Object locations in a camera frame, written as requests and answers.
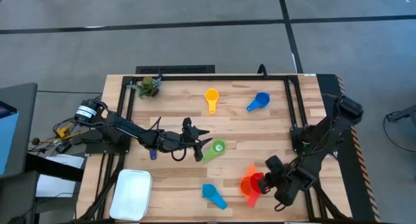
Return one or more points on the blue panel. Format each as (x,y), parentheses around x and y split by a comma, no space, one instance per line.
(7,136)

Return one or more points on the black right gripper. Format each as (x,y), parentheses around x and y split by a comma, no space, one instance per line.
(286,181)

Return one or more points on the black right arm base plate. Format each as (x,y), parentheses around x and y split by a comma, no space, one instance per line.
(295,136)

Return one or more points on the royal blue measuring cup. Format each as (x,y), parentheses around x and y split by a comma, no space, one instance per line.
(261,100)

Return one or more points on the small dark blue measuring cup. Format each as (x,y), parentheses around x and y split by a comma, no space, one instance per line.
(152,154)

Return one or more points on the white plastic basket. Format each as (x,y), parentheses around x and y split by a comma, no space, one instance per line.
(130,194)

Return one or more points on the green measuring cup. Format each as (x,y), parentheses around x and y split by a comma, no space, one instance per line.
(218,147)

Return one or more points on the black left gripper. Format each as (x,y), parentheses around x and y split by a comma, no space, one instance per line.
(172,141)

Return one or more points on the small potted green plant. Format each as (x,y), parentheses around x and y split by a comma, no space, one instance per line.
(148,87)

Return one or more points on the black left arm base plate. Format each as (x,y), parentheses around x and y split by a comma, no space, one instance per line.
(97,147)

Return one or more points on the orange measuring cup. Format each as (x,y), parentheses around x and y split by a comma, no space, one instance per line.
(245,186)

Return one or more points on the black hazard-striped table edge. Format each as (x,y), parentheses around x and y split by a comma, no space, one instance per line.
(357,185)

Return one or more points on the yellow measuring cup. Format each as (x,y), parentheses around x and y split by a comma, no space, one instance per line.
(211,95)

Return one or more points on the red measuring cup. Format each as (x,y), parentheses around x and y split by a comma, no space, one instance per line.
(256,180)

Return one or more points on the black floor grate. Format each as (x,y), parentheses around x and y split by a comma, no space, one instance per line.
(175,69)

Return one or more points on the white papers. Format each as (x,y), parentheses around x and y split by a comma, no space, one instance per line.
(55,186)

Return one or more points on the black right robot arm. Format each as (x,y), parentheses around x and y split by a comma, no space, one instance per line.
(328,130)

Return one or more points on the black bar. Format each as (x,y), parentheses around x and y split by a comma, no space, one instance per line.
(52,167)

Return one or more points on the light blue measuring cup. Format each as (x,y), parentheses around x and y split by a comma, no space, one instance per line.
(209,191)

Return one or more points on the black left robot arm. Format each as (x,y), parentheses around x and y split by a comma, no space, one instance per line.
(123,125)

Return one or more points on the small black device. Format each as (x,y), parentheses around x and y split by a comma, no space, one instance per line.
(63,147)

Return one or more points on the black stand foot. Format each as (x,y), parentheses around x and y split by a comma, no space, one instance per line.
(404,113)

